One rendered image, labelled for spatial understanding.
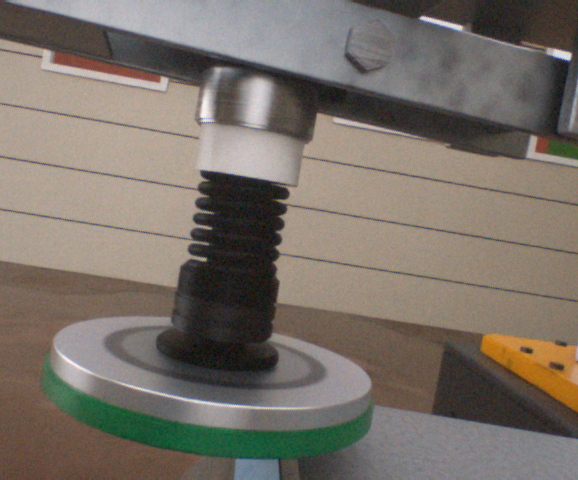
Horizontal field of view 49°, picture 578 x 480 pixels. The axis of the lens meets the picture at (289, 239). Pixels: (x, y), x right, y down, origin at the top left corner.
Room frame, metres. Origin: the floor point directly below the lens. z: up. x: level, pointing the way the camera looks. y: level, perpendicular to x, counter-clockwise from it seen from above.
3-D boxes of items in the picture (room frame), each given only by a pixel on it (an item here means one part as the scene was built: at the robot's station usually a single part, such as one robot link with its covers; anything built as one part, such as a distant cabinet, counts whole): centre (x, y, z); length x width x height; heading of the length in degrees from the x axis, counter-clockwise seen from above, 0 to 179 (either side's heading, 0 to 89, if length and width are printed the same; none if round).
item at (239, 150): (0.43, 0.04, 1.02); 0.07 x 0.07 x 0.04
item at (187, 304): (0.43, 0.04, 0.91); 0.07 x 0.07 x 0.01
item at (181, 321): (0.43, 0.04, 0.90); 0.07 x 0.07 x 0.01
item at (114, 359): (0.43, 0.04, 0.87); 0.21 x 0.21 x 0.01
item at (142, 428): (0.43, 0.04, 0.87); 0.22 x 0.22 x 0.04
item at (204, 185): (0.43, 0.04, 0.98); 0.06 x 0.06 x 0.09
